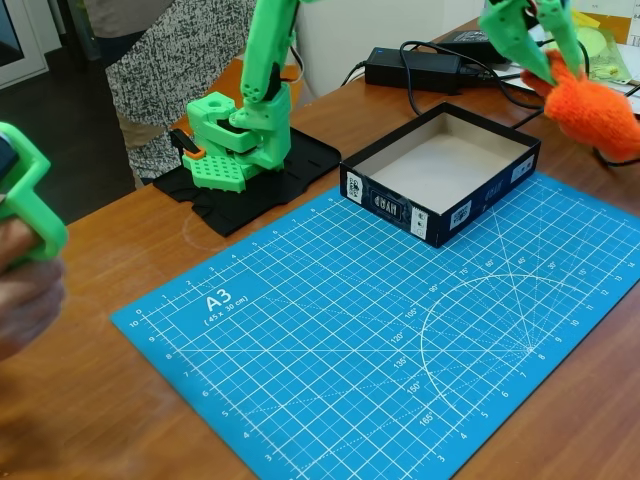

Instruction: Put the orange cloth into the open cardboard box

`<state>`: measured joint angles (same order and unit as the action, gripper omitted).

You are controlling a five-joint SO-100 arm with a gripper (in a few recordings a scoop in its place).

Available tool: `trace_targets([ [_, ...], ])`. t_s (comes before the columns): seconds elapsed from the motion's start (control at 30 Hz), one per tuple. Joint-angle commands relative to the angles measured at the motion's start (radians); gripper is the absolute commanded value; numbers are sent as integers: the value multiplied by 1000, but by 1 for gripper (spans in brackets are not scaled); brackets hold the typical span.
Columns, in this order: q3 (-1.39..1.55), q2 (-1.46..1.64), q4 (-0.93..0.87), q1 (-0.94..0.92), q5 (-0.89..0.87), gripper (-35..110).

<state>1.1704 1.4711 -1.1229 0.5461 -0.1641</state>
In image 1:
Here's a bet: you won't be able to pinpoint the orange black table clamp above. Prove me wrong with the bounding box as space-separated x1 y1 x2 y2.
168 128 206 162

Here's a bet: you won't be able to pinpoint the plastic bag green parts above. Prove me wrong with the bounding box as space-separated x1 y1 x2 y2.
569 24 634 87

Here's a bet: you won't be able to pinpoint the black power adapter blue light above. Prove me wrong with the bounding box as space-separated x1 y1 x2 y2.
363 46 464 95

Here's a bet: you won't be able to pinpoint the black short cable piece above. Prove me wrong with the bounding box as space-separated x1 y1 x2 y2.
512 107 547 130

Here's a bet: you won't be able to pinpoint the person in speckled dress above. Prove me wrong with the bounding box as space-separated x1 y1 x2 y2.
84 0 261 180

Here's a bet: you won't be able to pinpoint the black power adapter labelled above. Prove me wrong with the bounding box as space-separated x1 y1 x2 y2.
437 29 511 65

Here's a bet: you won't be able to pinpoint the green leader arm handle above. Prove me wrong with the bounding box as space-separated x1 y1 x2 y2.
0 121 70 262

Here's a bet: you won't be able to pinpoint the brown cardboard box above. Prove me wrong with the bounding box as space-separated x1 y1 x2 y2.
572 0 640 45

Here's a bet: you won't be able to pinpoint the white framed glass door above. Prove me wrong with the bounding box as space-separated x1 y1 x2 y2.
0 0 50 92

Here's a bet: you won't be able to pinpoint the black looped power cable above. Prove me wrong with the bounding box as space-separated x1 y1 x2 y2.
398 40 496 119

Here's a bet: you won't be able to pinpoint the thin grey cable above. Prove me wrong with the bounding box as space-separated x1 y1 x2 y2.
341 60 372 90

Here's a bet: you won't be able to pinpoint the blurred person hand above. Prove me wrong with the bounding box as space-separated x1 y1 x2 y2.
0 218 67 362

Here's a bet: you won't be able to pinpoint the dark blue cardboard box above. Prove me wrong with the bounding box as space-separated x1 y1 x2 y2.
339 101 543 249

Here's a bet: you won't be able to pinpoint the black adapter output cable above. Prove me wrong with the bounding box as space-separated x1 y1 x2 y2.
457 64 547 111

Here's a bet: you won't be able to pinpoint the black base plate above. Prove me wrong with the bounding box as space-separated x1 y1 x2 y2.
152 126 343 239

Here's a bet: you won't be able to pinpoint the blue A3 cutting mat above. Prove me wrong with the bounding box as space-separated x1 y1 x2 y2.
109 172 640 480

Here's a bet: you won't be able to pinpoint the red white black servo wire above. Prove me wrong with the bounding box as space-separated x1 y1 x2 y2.
288 42 307 82

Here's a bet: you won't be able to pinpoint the orange fluffy cloth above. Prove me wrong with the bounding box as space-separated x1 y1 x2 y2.
519 48 640 165

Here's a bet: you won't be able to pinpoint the yellow sticky note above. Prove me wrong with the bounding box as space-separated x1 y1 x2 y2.
571 8 602 31

